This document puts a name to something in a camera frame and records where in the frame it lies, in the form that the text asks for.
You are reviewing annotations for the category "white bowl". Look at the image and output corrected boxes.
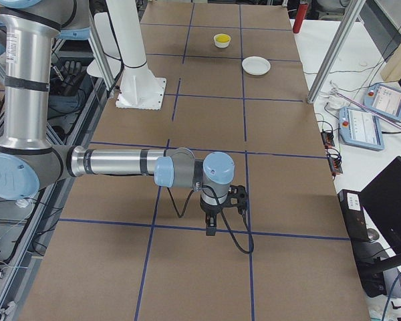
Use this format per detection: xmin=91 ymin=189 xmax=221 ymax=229
xmin=213 ymin=34 xmax=231 ymax=49

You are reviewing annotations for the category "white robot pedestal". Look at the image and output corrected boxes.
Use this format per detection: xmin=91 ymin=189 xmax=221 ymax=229
xmin=94 ymin=1 xmax=166 ymax=110

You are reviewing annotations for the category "white plate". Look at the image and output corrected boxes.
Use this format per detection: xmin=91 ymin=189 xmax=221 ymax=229
xmin=241 ymin=56 xmax=271 ymax=76

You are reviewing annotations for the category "near teach pendant tablet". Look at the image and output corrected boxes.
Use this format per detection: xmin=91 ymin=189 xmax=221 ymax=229
xmin=339 ymin=107 xmax=384 ymax=150

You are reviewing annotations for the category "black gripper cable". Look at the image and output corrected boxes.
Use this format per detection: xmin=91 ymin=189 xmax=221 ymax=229
xmin=166 ymin=185 xmax=255 ymax=255

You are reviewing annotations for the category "upper orange circuit board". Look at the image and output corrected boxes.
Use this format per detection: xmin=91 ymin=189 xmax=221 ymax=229
xmin=320 ymin=130 xmax=335 ymax=149

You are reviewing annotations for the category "aluminium frame post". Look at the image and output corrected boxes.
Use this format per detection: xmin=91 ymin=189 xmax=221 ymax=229
xmin=307 ymin=0 xmax=366 ymax=104

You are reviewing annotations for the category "orange circuit board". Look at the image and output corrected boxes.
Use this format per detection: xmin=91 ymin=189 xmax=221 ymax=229
xmin=327 ymin=152 xmax=343 ymax=177
xmin=320 ymin=130 xmax=335 ymax=149

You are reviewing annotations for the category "red cylinder bottle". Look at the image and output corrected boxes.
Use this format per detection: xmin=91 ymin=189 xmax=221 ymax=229
xmin=293 ymin=1 xmax=309 ymax=34

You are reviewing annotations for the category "far teach pendant tablet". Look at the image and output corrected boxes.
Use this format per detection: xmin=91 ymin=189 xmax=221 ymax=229
xmin=364 ymin=83 xmax=401 ymax=121

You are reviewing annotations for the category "black box device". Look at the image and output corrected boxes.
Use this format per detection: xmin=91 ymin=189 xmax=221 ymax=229
xmin=338 ymin=189 xmax=369 ymax=242

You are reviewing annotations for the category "silver grabber stick tool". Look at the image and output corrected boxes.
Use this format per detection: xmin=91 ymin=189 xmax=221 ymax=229
xmin=336 ymin=92 xmax=401 ymax=135

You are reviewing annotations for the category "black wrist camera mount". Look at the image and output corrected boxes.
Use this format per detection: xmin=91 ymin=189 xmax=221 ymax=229
xmin=223 ymin=185 xmax=249 ymax=217

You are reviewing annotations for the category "black laptop computer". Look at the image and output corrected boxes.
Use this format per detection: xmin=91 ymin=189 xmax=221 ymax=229
xmin=360 ymin=156 xmax=401 ymax=253

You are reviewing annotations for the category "lower orange circuit board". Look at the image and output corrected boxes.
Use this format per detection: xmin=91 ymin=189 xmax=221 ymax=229
xmin=327 ymin=152 xmax=343 ymax=177

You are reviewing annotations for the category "teach pendant tablet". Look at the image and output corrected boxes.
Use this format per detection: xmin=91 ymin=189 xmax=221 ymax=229
xmin=364 ymin=83 xmax=401 ymax=121
xmin=339 ymin=107 xmax=384 ymax=150

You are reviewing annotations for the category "yellow lemon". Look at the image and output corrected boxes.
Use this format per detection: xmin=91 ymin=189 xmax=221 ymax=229
xmin=215 ymin=34 xmax=231 ymax=43

